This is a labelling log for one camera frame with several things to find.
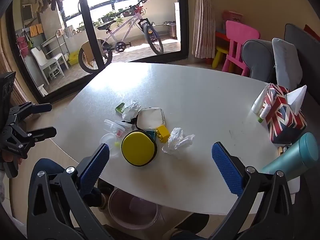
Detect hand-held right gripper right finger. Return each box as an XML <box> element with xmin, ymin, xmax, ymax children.
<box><xmin>211</xmin><ymin>142</ymin><xmax>295</xmax><ymax>240</ymax></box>

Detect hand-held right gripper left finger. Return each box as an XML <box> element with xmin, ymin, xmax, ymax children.
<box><xmin>27</xmin><ymin>143</ymin><xmax>113</xmax><ymax>240</ymax></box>

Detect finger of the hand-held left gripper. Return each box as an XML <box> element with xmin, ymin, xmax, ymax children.
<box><xmin>9</xmin><ymin>102</ymin><xmax>53</xmax><ymax>123</ymax></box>
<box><xmin>0</xmin><ymin>126</ymin><xmax>57</xmax><ymax>160</ymax></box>

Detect clear round plastic lid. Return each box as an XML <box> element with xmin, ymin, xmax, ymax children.
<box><xmin>100</xmin><ymin>133</ymin><xmax>123</xmax><ymax>157</ymax></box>

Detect clear plastic container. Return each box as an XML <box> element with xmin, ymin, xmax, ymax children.
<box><xmin>104</xmin><ymin>119</ymin><xmax>133</xmax><ymax>138</ymax></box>

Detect yellow round zip case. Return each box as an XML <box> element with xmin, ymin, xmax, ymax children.
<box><xmin>121</xmin><ymin>130</ymin><xmax>158</xmax><ymax>167</ymax></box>

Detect pink trash bin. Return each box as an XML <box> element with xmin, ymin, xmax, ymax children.
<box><xmin>107</xmin><ymin>187</ymin><xmax>160</xmax><ymax>230</ymax></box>

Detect yellow toy block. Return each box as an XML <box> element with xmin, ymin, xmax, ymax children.
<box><xmin>156</xmin><ymin>125</ymin><xmax>170</xmax><ymax>143</ymax></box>

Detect person's left forearm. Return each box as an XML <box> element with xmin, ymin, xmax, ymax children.
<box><xmin>0</xmin><ymin>175</ymin><xmax>7</xmax><ymax>203</ymax></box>

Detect person's left hand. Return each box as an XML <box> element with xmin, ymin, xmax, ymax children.
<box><xmin>1</xmin><ymin>154</ymin><xmax>22</xmax><ymax>165</ymax></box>

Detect person's left leg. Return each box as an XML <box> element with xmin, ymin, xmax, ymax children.
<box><xmin>34</xmin><ymin>158</ymin><xmax>103</xmax><ymax>205</ymax></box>

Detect person's leg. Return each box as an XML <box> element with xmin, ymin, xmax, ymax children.
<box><xmin>34</xmin><ymin>158</ymin><xmax>103</xmax><ymax>205</ymax></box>
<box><xmin>172</xmin><ymin>214</ymin><xmax>210</xmax><ymax>240</ymax></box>

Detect white plastic chair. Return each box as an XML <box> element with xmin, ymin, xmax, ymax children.
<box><xmin>30</xmin><ymin>47</ymin><xmax>69</xmax><ymax>85</ymax></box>

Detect yellow crate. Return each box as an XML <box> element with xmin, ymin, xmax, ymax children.
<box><xmin>67</xmin><ymin>52</ymin><xmax>79</xmax><ymax>66</ymax></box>

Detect teal toy block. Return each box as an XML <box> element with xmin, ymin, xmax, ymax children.
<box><xmin>144</xmin><ymin>129</ymin><xmax>157</xmax><ymax>143</ymax></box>

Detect person's right leg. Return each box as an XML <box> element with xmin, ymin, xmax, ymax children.
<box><xmin>172</xmin><ymin>214</ymin><xmax>210</xmax><ymax>240</ymax></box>

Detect teal thermos bottle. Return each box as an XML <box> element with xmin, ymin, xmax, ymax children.
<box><xmin>260</xmin><ymin>132</ymin><xmax>319</xmax><ymax>183</ymax></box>

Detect small bottle green cap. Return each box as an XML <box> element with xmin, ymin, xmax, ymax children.
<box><xmin>257</xmin><ymin>104</ymin><xmax>272</xmax><ymax>123</ymax></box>

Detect orange hanging towels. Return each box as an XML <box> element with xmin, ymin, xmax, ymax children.
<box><xmin>29</xmin><ymin>24</ymin><xmax>43</xmax><ymax>37</ymax></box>

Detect metal rack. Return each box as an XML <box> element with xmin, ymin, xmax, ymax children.
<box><xmin>41</xmin><ymin>29</ymin><xmax>69</xmax><ymax>63</ymax></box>

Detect white fabric pouch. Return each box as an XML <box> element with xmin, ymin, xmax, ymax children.
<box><xmin>137</xmin><ymin>107</ymin><xmax>167</xmax><ymax>131</ymax></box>

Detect white cream tube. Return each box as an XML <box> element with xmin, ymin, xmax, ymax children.
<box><xmin>251</xmin><ymin>89</ymin><xmax>268</xmax><ymax>114</ymax></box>

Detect cardboard box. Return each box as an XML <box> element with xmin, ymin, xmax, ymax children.
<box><xmin>81</xmin><ymin>41</ymin><xmax>94</xmax><ymax>64</ymax></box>

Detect flag print tissue box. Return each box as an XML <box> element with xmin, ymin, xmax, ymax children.
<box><xmin>262</xmin><ymin>83</ymin><xmax>307</xmax><ymax>144</ymax></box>

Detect white tissue sheet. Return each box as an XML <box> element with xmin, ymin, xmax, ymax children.
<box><xmin>286</xmin><ymin>85</ymin><xmax>307</xmax><ymax>114</ymax></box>

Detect white bicycle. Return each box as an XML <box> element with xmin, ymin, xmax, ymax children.
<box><xmin>78</xmin><ymin>0</ymin><xmax>164</xmax><ymax>74</ymax></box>

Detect yellow child stool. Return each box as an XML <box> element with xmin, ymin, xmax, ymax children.
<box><xmin>212</xmin><ymin>46</ymin><xmax>230</xmax><ymax>68</ymax></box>

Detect potted plants row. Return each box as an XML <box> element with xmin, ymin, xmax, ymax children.
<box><xmin>94</xmin><ymin>11</ymin><xmax>125</xmax><ymax>27</ymax></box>

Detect light grey cushion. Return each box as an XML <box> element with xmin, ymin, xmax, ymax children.
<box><xmin>272</xmin><ymin>38</ymin><xmax>303</xmax><ymax>90</ymax></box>

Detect pink child chair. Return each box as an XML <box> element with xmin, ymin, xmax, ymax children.
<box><xmin>222</xmin><ymin>20</ymin><xmax>261</xmax><ymax>77</ymax></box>

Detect pink storage box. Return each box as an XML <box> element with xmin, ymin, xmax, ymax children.
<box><xmin>222</xmin><ymin>10</ymin><xmax>243</xmax><ymax>23</ymax></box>

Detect striped curtain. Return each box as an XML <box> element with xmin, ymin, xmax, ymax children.
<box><xmin>192</xmin><ymin>0</ymin><xmax>216</xmax><ymax>58</ymax></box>

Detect white cabinet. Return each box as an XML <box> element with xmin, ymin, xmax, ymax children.
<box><xmin>174</xmin><ymin>2</ymin><xmax>181</xmax><ymax>39</ymax></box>

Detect red cushion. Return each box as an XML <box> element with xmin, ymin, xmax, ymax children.
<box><xmin>304</xmin><ymin>24</ymin><xmax>320</xmax><ymax>40</ymax></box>

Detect black sliding door frame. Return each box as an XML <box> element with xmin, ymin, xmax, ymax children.
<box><xmin>5</xmin><ymin>0</ymin><xmax>189</xmax><ymax>103</ymax></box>

